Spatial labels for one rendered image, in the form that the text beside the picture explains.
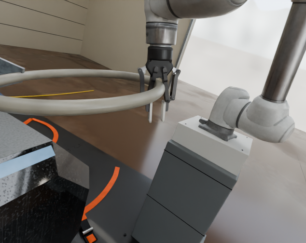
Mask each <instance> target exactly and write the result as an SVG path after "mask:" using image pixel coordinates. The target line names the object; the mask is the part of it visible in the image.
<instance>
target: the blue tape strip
mask: <svg viewBox="0 0 306 243"><path fill-rule="evenodd" d="M53 156H55V153H54V151H53V149H52V146H51V145H50V146H47V147H45V148H42V149H39V150H37V151H34V152H31V153H28V154H26V155H23V156H20V157H17V158H14V159H12V160H9V161H6V162H3V163H0V178H3V177H5V176H7V175H10V174H12V173H15V172H17V171H19V170H22V169H24V168H26V167H29V166H31V165H33V164H36V163H38V162H41V161H43V160H46V159H48V158H50V157H53Z"/></svg>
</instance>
